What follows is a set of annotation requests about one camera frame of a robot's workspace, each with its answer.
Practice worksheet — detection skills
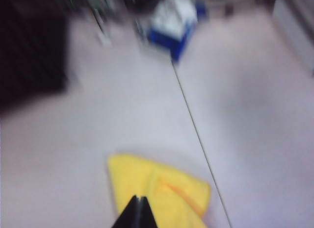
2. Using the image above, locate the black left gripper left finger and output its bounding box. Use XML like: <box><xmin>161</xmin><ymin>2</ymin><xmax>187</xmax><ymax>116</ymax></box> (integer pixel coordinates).
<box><xmin>111</xmin><ymin>194</ymin><xmax>142</xmax><ymax>228</ymax></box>

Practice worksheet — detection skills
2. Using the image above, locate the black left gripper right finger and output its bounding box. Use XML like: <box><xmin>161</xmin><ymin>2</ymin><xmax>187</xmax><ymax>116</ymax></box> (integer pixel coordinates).
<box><xmin>140</xmin><ymin>195</ymin><xmax>158</xmax><ymax>228</ymax></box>

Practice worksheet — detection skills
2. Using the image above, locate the yellow cleaning rag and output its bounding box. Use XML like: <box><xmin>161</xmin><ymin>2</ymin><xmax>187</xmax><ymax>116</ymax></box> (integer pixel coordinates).
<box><xmin>106</xmin><ymin>152</ymin><xmax>212</xmax><ymax>228</ymax></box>

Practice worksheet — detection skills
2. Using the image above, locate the blue and white flat box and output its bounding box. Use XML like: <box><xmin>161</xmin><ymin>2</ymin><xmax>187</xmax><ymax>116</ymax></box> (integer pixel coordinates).
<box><xmin>146</xmin><ymin>0</ymin><xmax>200</xmax><ymax>61</ymax></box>

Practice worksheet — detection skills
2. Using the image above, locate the black keyboard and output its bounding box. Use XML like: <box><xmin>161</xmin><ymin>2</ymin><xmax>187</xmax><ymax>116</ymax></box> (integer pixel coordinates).
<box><xmin>0</xmin><ymin>0</ymin><xmax>71</xmax><ymax>120</ymax></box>

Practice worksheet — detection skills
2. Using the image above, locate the blue cable connector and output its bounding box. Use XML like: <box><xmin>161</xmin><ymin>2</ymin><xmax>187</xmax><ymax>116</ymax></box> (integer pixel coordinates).
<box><xmin>195</xmin><ymin>0</ymin><xmax>208</xmax><ymax>17</ymax></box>

